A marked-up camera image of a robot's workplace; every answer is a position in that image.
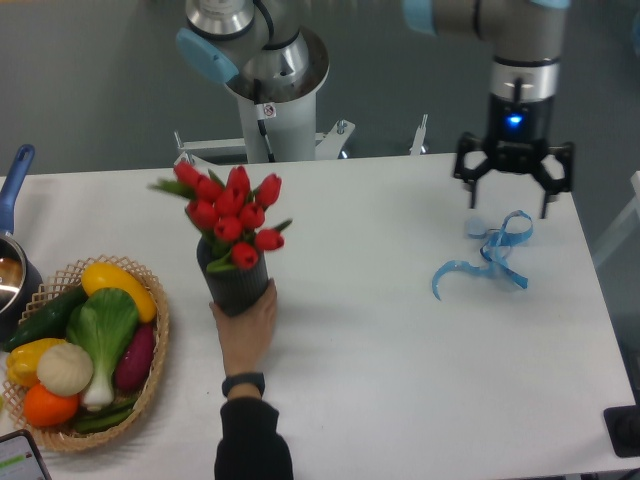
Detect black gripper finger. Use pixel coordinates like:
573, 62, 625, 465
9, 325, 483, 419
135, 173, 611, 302
452, 131, 499, 210
530, 141, 575, 220

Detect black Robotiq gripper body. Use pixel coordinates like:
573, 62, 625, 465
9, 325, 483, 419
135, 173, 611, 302
482, 94, 554, 174

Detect red tulip bouquet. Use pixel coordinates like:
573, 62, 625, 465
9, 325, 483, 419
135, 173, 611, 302
150, 160, 292, 274

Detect dark grey ribbed vase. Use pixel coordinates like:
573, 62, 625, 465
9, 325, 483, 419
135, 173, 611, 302
196, 239, 269, 316

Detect black sleeved forearm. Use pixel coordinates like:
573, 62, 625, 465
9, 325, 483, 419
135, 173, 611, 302
214, 397, 294, 479

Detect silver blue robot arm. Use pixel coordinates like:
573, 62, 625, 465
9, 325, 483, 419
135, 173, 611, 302
176, 1, 574, 201

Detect person's bare hand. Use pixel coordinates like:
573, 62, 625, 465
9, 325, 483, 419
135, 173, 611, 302
209, 279, 278, 376

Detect blue ribbon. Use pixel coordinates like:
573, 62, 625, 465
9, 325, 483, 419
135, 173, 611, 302
431, 210, 534, 300

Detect black device at edge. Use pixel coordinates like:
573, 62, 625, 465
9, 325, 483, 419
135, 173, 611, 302
603, 405, 639, 458

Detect black wrist band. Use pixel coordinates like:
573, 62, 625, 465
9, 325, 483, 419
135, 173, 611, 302
222, 372, 265, 399

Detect purple sweet potato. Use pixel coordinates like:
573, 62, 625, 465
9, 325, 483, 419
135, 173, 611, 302
114, 324, 155, 392

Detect green bok choy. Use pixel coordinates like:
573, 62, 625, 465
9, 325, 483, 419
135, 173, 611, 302
66, 288, 139, 412

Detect green bean pods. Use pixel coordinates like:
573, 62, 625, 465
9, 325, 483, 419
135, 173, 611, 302
72, 398, 137, 435

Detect green cucumber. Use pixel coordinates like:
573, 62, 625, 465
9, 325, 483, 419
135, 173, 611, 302
1, 286, 88, 352

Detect woven wicker basket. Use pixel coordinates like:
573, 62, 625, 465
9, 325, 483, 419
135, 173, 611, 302
3, 255, 169, 452

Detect yellow bell pepper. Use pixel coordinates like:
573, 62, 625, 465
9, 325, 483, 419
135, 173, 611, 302
6, 338, 65, 388

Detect orange fruit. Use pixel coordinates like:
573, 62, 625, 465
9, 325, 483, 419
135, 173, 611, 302
23, 383, 79, 427

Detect smartphone with lit screen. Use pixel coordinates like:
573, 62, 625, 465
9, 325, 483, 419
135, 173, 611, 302
0, 429, 52, 480

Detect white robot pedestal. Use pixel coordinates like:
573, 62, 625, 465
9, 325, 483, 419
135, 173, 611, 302
172, 24, 430, 169

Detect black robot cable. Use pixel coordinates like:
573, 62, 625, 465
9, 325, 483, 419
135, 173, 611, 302
251, 78, 277, 163

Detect blue handled saucepan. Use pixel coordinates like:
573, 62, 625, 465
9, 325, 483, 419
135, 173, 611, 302
1, 144, 42, 341

